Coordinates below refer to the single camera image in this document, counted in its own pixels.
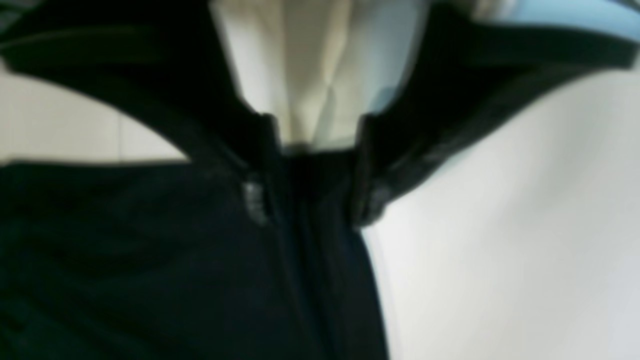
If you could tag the black T-shirt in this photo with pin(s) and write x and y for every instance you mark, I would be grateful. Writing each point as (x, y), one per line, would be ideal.
(163, 262)

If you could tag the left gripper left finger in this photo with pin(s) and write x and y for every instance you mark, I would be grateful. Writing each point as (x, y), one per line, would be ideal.
(162, 63)

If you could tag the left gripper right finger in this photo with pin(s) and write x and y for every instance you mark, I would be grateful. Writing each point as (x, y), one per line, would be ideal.
(478, 64)

